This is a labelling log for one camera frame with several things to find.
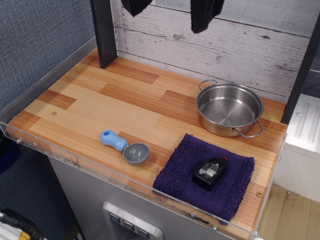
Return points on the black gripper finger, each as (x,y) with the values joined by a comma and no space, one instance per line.
(202,12)
(134,7)

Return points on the small black bottle red cap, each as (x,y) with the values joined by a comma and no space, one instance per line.
(208,172)

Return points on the stainless steel pot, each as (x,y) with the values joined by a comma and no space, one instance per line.
(229,109)

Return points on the blue grey ice cream scoop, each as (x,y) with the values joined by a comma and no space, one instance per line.
(135,153)

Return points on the purple terry cloth towel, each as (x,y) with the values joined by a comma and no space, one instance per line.
(224,199)

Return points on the white ribbed side unit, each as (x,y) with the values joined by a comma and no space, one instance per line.
(298,168)

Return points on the grey toy fridge cabinet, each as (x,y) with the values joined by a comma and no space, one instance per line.
(86,193)

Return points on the silver dispenser button panel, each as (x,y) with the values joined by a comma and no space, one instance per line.
(116,216)

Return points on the dark left upright post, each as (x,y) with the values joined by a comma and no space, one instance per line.
(104,31)

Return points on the dark upright post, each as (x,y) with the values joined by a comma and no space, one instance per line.
(104,31)
(302,73)

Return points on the dark right upright post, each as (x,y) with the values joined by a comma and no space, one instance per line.
(302,73)

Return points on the clear acrylic guard rail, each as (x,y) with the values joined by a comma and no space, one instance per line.
(63,115)

